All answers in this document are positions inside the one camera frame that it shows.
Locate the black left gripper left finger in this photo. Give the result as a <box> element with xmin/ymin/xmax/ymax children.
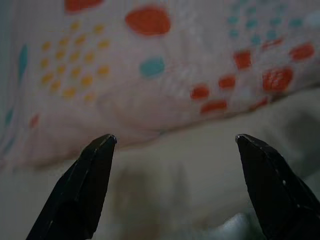
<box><xmin>26</xmin><ymin>133</ymin><xmax>118</xmax><ymax>240</ymax></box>

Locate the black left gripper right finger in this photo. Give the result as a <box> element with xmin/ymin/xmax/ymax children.
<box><xmin>235</xmin><ymin>133</ymin><xmax>320</xmax><ymax>240</ymax></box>

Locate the pink pillow with coloured dots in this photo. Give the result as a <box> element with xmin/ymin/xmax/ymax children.
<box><xmin>0</xmin><ymin>0</ymin><xmax>320</xmax><ymax>172</ymax></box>

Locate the beige bed sheet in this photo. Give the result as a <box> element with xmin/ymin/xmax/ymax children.
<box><xmin>0</xmin><ymin>86</ymin><xmax>320</xmax><ymax>240</ymax></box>

